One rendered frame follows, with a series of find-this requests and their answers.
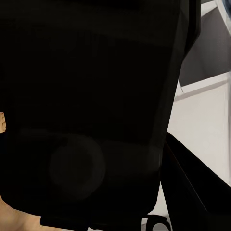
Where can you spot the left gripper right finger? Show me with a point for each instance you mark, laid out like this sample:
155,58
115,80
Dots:
197,199

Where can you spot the digital camera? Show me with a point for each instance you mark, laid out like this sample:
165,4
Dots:
87,89

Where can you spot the bookcase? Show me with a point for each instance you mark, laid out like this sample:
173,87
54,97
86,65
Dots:
214,49

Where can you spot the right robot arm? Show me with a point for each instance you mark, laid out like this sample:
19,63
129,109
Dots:
154,223

